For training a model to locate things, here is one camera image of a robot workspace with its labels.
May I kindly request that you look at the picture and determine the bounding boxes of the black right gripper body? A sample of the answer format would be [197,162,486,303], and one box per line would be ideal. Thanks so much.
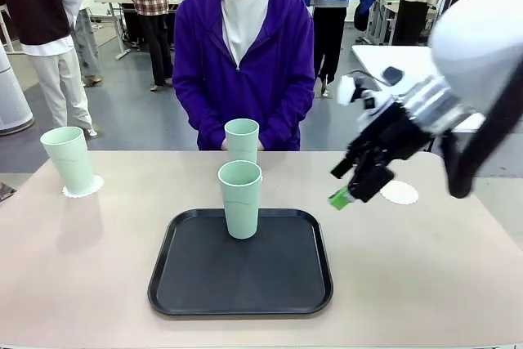
[346,99,430,170]

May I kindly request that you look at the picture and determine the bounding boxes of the pale green cup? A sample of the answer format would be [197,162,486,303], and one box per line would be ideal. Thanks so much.
[217,159,263,240]
[224,119,261,166]
[39,126,96,197]

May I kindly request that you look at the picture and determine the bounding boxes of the white table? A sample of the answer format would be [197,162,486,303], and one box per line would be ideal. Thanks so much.
[351,44,487,133]

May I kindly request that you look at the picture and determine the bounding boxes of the black tripod pole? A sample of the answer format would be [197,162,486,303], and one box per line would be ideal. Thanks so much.
[428,0,469,46]

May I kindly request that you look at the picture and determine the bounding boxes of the black plastic tray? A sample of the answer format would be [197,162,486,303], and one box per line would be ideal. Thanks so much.
[147,208,334,317]

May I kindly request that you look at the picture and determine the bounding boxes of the person in purple hoodie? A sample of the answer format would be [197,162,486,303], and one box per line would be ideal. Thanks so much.
[172,0,315,152]

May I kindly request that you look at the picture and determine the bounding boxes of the person in grey trousers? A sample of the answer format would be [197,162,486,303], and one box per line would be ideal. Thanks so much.
[60,0,103,87]

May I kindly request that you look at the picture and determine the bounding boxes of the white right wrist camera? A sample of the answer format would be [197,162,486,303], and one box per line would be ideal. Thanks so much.
[337,74,379,111]

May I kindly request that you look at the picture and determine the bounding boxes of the black cable sleeve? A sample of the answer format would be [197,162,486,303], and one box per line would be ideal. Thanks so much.
[443,78,523,199]

